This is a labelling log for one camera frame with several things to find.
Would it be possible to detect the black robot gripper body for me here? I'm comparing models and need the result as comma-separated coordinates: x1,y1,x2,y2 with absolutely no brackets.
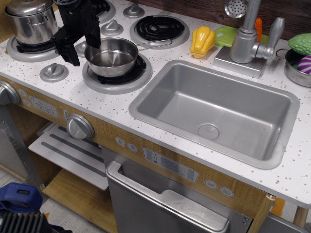
53,0,99,36

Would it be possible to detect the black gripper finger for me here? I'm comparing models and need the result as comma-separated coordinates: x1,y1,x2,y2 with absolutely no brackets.
51,28,80,67
85,32,101,49

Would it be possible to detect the small steel saucepan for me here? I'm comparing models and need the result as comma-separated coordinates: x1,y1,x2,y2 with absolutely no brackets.
84,37,172,78

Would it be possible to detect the grey stove knob middle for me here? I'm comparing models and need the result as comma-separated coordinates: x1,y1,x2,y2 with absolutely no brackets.
75,41,87,58

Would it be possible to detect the grey stove knob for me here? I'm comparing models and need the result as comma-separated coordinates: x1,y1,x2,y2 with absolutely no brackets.
75,41,87,58
100,19,123,36
123,3,145,18
39,63,69,83

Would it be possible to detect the grey stove knob upper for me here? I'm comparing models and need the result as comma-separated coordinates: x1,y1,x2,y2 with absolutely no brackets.
100,19,123,36

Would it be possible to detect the back left stove burner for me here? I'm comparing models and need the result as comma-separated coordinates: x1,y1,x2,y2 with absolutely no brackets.
91,0,116,24

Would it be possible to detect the stove burner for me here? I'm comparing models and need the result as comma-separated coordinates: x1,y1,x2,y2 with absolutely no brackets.
130,15,190,50
6,36,59,62
91,0,116,24
82,54,152,95

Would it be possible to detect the grey stove knob front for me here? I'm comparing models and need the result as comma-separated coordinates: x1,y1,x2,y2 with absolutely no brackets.
39,63,69,83

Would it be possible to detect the front left stove burner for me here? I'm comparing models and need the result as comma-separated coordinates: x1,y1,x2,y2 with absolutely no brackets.
6,36,59,62

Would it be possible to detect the grey stove knob back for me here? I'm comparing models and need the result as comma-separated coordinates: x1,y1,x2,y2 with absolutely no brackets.
123,3,145,18

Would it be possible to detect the front right stove burner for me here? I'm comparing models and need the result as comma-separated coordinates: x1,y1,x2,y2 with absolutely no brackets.
82,54,152,95

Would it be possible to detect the back right stove burner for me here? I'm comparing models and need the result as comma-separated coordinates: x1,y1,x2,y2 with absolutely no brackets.
130,15,190,50

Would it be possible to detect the steel pot with lid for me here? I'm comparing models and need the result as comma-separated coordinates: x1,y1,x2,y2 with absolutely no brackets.
5,0,59,45

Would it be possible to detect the silver oven dial left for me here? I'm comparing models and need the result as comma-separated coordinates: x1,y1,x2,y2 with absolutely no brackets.
0,81,20,105

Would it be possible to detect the silver oven dial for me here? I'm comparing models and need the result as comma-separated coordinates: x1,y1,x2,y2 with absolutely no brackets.
0,81,20,105
66,114,94,140

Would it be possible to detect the silver oven dial right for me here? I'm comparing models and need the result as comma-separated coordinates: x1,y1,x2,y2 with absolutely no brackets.
66,114,94,140

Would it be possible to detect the yellow toy bell pepper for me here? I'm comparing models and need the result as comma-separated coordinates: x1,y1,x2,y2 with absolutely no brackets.
190,26,216,59

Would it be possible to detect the white oven shelf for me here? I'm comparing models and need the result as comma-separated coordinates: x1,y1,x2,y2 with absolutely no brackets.
29,122,108,190

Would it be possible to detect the grey oven door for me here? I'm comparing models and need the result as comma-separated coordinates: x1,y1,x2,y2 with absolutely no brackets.
0,105,43,189

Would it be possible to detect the green toy cutting board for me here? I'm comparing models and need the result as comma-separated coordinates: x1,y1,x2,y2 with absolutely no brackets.
213,26,270,48

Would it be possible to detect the steel perforated ladle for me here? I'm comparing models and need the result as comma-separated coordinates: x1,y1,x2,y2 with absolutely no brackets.
225,0,248,18

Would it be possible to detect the silver toy faucet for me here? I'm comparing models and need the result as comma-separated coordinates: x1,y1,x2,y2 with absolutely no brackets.
213,0,285,79

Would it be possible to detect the blue clamp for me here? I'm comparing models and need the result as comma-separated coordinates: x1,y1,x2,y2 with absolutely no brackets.
0,183,43,216

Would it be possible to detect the orange toy carrot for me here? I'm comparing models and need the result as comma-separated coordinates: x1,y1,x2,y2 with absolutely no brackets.
255,17,262,42

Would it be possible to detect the silver dishwasher door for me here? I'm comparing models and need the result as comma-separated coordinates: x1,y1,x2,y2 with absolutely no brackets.
102,147,253,233

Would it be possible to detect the black ribbed block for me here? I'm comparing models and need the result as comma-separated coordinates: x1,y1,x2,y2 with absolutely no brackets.
0,213,52,233

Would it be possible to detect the grey plastic sink basin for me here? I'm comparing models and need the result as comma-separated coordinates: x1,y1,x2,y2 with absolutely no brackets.
129,60,300,169

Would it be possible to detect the steel bowl at right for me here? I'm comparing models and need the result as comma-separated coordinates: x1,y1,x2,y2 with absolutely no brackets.
276,49,311,88

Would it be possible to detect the green toy bitter gourd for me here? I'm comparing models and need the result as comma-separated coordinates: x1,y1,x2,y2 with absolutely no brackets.
288,33,311,55

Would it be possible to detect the purple striped toy vegetable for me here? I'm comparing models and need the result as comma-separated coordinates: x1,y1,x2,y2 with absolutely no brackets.
294,55,311,75

